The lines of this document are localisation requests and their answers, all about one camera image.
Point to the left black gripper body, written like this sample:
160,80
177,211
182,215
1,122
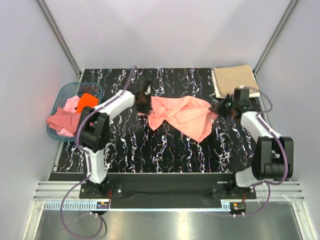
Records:
144,106

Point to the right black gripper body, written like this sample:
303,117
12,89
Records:
225,107

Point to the salmon pink t shirt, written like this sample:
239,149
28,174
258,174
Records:
189,115

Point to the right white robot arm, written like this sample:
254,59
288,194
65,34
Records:
273,156

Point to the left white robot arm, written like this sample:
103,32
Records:
93,133

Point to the folded beige t shirt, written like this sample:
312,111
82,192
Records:
226,79

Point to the orange t shirt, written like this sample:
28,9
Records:
86,100

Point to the light pink t shirt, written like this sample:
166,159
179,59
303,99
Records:
70,107

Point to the teal plastic laundry basket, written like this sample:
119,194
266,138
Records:
68,91

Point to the dusty rose t shirt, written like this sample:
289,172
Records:
63,122

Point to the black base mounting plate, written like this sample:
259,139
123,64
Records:
166,191

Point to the left aluminium corner post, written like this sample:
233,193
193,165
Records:
59,37

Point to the aluminium corner post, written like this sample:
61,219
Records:
59,37
276,34

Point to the right aluminium corner post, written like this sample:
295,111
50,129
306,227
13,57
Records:
276,34

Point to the aluminium frame rail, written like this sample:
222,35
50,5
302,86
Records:
56,190

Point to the slotted cable duct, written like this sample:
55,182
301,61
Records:
71,205

